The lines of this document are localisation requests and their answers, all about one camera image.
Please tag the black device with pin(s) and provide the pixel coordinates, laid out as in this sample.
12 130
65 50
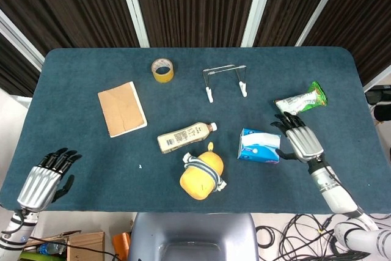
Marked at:
377 96

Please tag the dark blue table mat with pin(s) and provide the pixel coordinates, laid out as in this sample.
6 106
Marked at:
122 166

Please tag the green white snack packet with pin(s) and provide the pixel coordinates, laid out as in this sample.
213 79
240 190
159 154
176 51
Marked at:
302 100

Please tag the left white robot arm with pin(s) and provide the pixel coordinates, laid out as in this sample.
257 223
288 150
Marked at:
13 225

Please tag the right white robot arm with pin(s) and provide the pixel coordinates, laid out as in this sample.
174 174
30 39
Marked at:
342 206

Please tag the blue tissue box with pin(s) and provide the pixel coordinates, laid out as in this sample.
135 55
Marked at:
259 148

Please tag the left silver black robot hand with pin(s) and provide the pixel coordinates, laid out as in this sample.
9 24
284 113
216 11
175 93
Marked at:
38 181

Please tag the brown cover notebook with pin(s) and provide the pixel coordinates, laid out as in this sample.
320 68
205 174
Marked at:
121 109

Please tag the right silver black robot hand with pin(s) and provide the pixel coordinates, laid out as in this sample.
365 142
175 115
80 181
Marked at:
302 140

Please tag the plastic water bottle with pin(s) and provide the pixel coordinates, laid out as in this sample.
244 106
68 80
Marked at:
49 248

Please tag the orange object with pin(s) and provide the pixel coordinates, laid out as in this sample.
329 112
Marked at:
121 244

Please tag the yellow plush toy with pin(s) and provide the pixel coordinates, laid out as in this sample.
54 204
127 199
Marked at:
201 175

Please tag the brown label drink bottle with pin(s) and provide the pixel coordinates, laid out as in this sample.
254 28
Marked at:
183 138

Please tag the yellow tape roll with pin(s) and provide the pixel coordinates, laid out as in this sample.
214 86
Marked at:
162 71

